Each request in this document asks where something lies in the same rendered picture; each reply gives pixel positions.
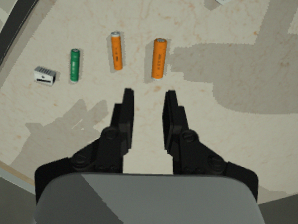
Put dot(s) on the green battery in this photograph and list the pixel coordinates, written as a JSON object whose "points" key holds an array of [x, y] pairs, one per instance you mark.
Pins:
{"points": [[74, 67]]}

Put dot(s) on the orange battery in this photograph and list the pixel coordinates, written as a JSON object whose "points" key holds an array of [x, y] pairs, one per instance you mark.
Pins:
{"points": [[116, 50], [159, 54]]}

